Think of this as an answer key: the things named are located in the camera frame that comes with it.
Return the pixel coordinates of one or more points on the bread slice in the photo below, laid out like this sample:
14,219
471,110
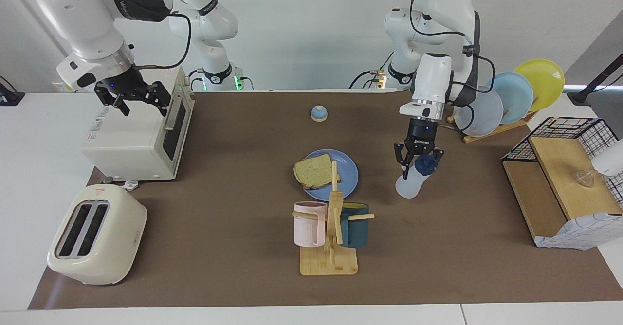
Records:
314,171

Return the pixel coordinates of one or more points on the wooden shelf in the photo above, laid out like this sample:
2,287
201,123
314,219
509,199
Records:
559,179

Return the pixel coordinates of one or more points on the pink mug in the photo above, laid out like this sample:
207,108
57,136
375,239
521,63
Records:
306,227

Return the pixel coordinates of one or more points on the small blue round container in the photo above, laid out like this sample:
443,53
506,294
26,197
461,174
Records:
319,115

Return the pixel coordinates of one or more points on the yellow plate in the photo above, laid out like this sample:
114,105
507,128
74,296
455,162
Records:
545,79

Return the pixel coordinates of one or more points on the white wall power strip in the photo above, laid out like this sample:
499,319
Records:
58,88

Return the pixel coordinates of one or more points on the grey plate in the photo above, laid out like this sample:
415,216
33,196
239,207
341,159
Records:
486,116

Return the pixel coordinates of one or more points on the cream two-slot toaster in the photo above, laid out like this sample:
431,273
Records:
121,237

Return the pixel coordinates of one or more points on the light blue plate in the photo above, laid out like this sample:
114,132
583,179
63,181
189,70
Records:
516,96

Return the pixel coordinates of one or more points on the black stand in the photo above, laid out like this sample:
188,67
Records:
581,94

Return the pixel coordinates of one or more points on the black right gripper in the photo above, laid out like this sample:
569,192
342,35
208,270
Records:
131,89

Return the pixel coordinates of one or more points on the blue round plate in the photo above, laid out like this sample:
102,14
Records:
348,176

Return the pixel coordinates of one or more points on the white cylindrical object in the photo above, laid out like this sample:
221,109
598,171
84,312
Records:
611,162

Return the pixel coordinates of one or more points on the wooden plate rack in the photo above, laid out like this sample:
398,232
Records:
491,131

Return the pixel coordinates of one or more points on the wooden mug rack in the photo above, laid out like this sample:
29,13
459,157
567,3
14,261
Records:
328,264

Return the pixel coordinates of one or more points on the white toaster oven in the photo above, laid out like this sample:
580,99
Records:
126,140

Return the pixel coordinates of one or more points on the dark teal mug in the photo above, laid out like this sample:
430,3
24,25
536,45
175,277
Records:
355,230

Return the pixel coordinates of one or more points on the clear bottle with blue cap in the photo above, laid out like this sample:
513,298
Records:
409,186

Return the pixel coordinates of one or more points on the brown table mat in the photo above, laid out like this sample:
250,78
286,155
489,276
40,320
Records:
233,266

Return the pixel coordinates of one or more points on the clear glass cup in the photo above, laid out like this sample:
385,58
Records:
585,179

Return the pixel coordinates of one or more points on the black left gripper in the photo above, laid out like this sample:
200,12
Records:
422,137

